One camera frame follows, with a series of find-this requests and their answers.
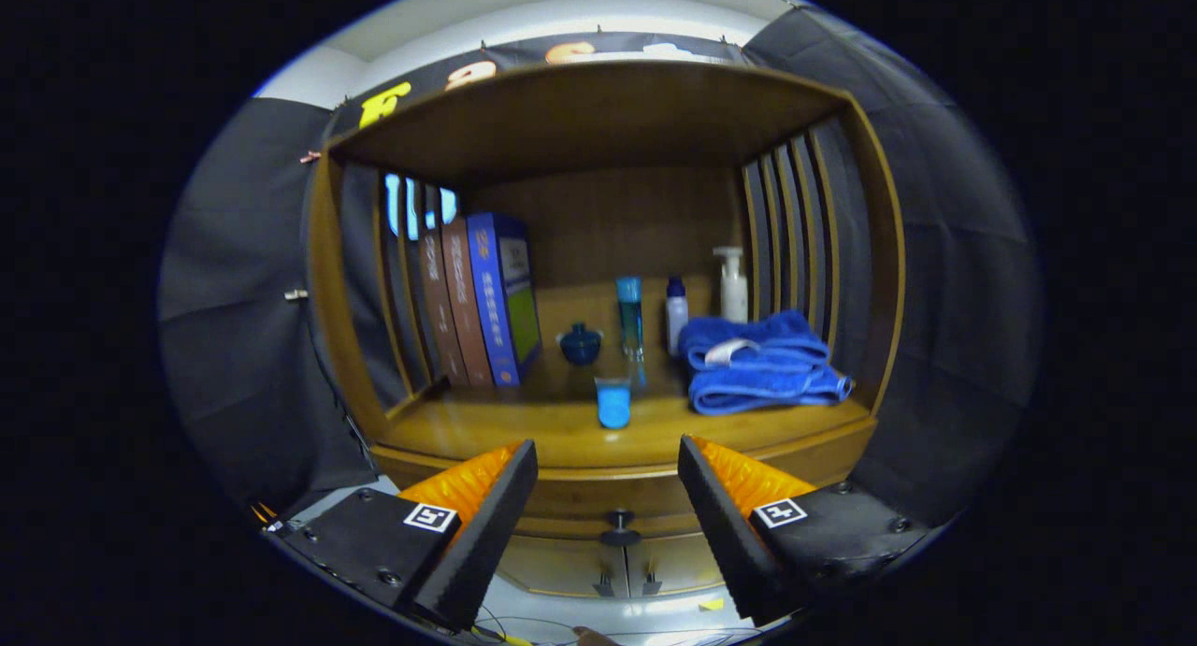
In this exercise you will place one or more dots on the blue glass bottle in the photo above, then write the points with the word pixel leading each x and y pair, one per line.
pixel 630 319

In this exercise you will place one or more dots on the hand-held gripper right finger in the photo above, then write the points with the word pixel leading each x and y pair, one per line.
pixel 725 534

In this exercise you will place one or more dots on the light blue tube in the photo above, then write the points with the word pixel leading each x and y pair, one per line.
pixel 613 408

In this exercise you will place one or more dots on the folded blue towel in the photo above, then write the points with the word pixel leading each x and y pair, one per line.
pixel 776 375

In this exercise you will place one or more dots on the dark brown book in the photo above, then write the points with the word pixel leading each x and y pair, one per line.
pixel 441 309

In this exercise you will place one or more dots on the white pump bottle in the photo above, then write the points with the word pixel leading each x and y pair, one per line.
pixel 733 295

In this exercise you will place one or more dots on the wooden cabinet door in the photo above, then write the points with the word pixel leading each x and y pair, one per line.
pixel 683 562
pixel 552 567

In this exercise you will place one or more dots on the wooden cabinet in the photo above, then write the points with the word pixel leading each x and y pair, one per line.
pixel 608 216

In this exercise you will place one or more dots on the wooden drawer with black knob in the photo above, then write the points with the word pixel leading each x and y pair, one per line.
pixel 598 496

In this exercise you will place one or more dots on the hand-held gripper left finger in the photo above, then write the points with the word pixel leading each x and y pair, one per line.
pixel 486 543

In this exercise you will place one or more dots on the wooden countertop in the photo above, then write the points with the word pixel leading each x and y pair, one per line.
pixel 561 431

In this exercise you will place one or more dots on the blue lidded teacup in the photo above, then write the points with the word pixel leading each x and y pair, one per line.
pixel 580 347

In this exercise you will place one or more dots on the white bottle with blue cap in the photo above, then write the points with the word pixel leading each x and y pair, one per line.
pixel 677 319

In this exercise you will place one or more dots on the thick blue book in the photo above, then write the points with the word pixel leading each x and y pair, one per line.
pixel 496 295

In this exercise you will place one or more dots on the reddish brown book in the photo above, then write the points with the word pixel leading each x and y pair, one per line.
pixel 466 300

